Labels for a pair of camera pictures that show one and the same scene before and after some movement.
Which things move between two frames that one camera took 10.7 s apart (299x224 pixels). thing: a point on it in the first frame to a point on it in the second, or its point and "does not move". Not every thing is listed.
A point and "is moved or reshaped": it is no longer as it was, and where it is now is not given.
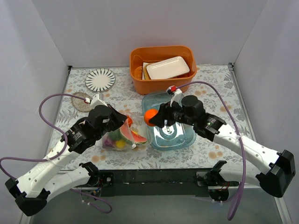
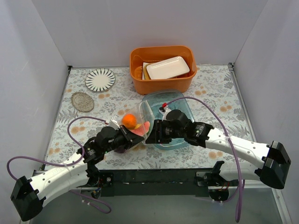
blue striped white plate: x=100 y=80 does not move
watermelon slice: x=125 y=131 is moved or reshaped
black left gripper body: x=117 y=116 to x=128 y=136
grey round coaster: x=79 y=103 does not move
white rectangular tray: x=167 y=68 does not move
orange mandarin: x=148 y=114 to x=129 y=121
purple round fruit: x=108 y=143 is moved or reshaped
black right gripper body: x=165 y=115 to x=158 y=130
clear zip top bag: x=134 y=133 is moved or reshaped
